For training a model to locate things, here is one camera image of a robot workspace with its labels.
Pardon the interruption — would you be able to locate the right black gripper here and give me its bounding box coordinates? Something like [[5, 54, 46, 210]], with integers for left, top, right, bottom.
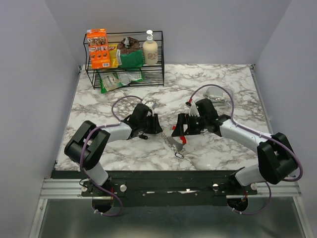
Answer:
[[171, 113, 208, 137]]

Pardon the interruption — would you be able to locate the silver key with black clip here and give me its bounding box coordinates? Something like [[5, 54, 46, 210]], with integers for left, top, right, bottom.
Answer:
[[138, 133, 148, 140]]

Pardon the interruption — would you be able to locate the red carabiner keyring with chain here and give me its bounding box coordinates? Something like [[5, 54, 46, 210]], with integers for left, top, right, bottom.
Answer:
[[161, 127, 184, 159]]

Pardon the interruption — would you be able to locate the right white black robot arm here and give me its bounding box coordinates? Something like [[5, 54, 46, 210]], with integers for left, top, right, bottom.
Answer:
[[171, 99, 298, 194]]

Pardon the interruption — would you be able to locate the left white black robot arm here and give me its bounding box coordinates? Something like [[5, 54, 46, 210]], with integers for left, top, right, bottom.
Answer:
[[64, 102, 162, 196]]

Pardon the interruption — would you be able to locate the white green pouch bag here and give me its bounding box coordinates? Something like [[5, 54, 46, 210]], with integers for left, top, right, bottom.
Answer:
[[117, 71, 143, 86]]

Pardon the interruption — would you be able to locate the green white snack bag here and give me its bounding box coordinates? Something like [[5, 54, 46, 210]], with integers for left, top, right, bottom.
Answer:
[[97, 71, 124, 94]]

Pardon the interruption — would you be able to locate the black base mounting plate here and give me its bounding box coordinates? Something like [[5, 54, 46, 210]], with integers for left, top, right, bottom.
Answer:
[[51, 168, 258, 207]]

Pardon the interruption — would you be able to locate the brown green coffee bag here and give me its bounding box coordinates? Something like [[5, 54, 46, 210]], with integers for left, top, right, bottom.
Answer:
[[116, 37, 144, 68]]

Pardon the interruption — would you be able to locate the cream soap pump bottle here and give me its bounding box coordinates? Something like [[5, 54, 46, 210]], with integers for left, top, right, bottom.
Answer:
[[143, 30, 158, 65]]

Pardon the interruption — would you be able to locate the yellow snack bag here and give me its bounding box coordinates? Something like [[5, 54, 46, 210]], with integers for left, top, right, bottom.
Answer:
[[108, 43, 118, 68]]

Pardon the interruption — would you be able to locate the orange product box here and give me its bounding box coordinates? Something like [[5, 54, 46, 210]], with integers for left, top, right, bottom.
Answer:
[[86, 28, 111, 69]]

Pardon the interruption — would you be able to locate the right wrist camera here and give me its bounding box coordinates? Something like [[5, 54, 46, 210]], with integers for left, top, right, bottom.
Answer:
[[185, 101, 200, 117]]

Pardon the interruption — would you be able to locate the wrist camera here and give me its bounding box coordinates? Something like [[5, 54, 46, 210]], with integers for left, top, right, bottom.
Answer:
[[141, 99, 158, 117], [185, 101, 200, 117]]

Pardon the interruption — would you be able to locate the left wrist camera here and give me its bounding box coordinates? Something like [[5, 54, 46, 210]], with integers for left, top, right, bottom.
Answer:
[[141, 99, 158, 117]]

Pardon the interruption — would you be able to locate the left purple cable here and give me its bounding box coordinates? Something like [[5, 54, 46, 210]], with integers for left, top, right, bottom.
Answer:
[[79, 95, 147, 217]]

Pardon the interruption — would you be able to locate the black wire shelf rack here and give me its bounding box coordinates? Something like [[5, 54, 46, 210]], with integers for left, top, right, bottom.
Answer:
[[83, 28, 165, 93]]

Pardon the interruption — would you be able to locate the aluminium extrusion rail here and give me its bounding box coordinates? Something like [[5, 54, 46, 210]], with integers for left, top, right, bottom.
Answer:
[[40, 179, 302, 199]]

